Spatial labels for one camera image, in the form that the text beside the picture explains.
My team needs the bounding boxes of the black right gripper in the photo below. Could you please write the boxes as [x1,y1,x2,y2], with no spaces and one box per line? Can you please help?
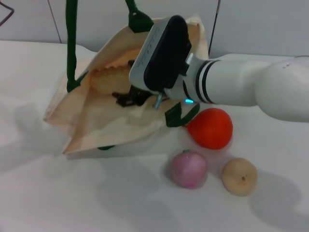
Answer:
[112,59,155,108]

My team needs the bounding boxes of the striped toy bread loaf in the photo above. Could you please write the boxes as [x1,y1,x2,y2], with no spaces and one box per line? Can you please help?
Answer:
[89,64,132,95]

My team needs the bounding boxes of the beige canvas bag green handles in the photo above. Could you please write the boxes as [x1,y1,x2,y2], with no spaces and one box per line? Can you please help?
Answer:
[42,0,210,155]

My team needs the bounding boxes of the tan round fruit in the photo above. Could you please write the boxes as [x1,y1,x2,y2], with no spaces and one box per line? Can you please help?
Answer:
[222,158,258,196]

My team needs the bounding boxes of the orange toy fruit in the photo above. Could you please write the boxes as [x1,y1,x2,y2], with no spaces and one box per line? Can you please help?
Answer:
[187,108,234,150]

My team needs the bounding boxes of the pink toy peach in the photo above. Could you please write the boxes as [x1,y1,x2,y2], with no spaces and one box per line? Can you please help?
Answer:
[171,149,208,189]

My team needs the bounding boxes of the white tablecloth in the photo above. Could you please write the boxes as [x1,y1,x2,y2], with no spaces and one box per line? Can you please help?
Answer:
[0,40,309,232]

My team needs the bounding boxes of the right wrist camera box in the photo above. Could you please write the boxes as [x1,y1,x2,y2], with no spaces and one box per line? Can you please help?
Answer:
[129,15,193,93]

